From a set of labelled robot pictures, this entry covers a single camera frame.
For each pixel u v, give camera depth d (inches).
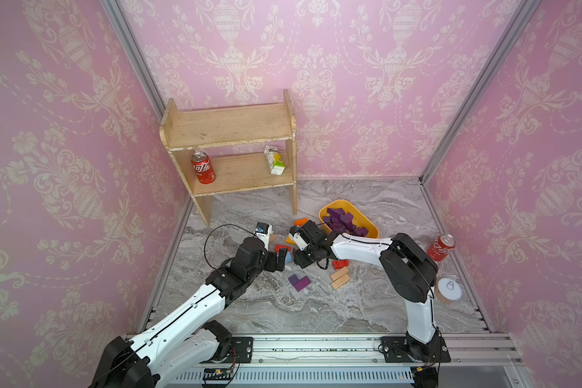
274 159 36.2
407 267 20.1
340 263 35.4
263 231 27.5
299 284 34.5
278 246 38.4
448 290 32.0
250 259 23.7
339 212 40.5
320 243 28.2
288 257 35.9
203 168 32.9
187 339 22.6
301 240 31.2
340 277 34.5
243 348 29.3
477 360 28.7
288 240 35.0
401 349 28.7
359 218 39.6
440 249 34.5
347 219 40.5
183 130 30.0
